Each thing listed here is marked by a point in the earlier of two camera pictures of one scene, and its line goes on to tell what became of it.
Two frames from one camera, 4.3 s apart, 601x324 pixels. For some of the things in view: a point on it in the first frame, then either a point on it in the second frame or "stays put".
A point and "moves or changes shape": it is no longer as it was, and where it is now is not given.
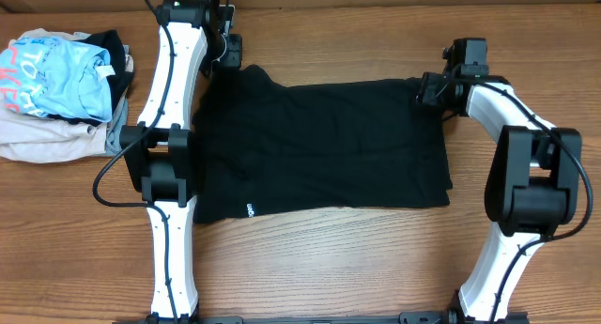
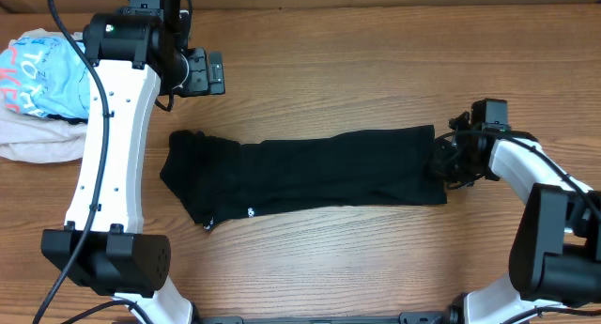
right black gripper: x=429 y=92 → x=443 y=149
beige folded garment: x=38 y=139 stays put
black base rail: x=408 y=317 stays put
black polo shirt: x=271 y=145 moves or changes shape
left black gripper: x=233 y=50 → x=198 y=73
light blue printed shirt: x=56 y=77 stays put
